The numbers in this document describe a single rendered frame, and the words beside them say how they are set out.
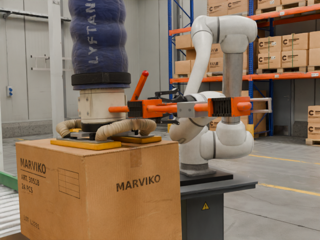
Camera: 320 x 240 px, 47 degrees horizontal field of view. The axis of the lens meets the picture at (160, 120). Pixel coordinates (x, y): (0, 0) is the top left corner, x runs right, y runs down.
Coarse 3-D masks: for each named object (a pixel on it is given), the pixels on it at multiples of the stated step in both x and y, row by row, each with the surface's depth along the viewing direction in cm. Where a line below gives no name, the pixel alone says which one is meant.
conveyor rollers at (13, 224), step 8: (0, 184) 278; (0, 192) 253; (8, 192) 255; (16, 192) 258; (0, 200) 234; (8, 200) 237; (16, 200) 233; (0, 208) 224; (8, 208) 219; (16, 208) 222; (0, 216) 207; (8, 216) 209; (16, 216) 204; (0, 224) 191; (8, 224) 192; (16, 224) 195; (0, 232) 181; (8, 232) 183
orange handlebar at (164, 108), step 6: (240, 102) 93; (246, 102) 93; (114, 108) 131; (120, 108) 128; (126, 108) 126; (150, 108) 116; (156, 108) 114; (162, 108) 112; (168, 108) 110; (174, 108) 108; (198, 108) 102; (204, 108) 100; (240, 108) 92; (246, 108) 92
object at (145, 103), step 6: (132, 102) 120; (138, 102) 118; (144, 102) 117; (150, 102) 119; (156, 102) 121; (132, 108) 121; (138, 108) 119; (144, 108) 117; (132, 114) 120; (138, 114) 118; (144, 114) 117; (150, 114) 119; (156, 114) 121; (162, 114) 124
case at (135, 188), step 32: (32, 160) 144; (64, 160) 123; (96, 160) 115; (128, 160) 123; (160, 160) 132; (32, 192) 146; (64, 192) 124; (96, 192) 115; (128, 192) 123; (160, 192) 133; (32, 224) 148; (64, 224) 126; (96, 224) 115; (128, 224) 123; (160, 224) 133
